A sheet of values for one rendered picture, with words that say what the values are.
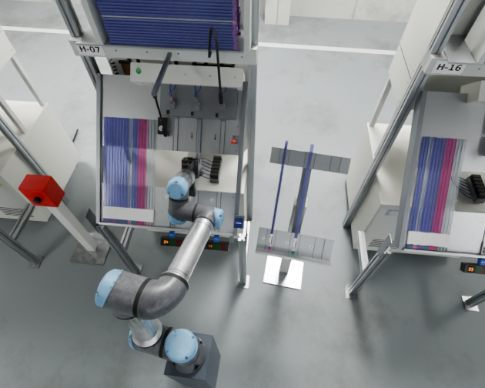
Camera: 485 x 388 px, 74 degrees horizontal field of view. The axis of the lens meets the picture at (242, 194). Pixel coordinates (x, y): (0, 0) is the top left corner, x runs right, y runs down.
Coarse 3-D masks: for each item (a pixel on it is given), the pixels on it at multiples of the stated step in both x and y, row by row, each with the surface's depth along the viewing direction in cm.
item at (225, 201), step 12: (156, 192) 155; (204, 192) 153; (216, 192) 153; (228, 192) 153; (156, 204) 156; (168, 204) 156; (204, 204) 154; (216, 204) 154; (228, 204) 153; (156, 216) 157; (228, 216) 154; (228, 228) 155
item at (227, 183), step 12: (156, 156) 197; (168, 156) 197; (180, 156) 197; (204, 156) 196; (228, 156) 196; (156, 168) 192; (168, 168) 191; (180, 168) 191; (204, 168) 191; (228, 168) 191; (156, 180) 186; (168, 180) 186; (204, 180) 186; (228, 180) 186; (240, 204) 189; (216, 228) 216
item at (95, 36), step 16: (80, 0) 115; (96, 16) 122; (96, 32) 124; (80, 48) 135; (96, 48) 134; (160, 48) 128; (176, 48) 127; (192, 48) 126; (208, 48) 126; (240, 48) 126; (96, 224) 167; (128, 240) 199
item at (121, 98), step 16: (112, 80) 149; (128, 80) 149; (112, 96) 150; (128, 96) 150; (144, 96) 149; (240, 96) 146; (112, 112) 152; (128, 112) 151; (144, 112) 150; (240, 112) 147; (176, 128) 150; (192, 128) 150; (208, 128) 149; (224, 128) 149; (160, 144) 152; (176, 144) 151; (192, 144) 151; (208, 144) 150; (224, 144) 149
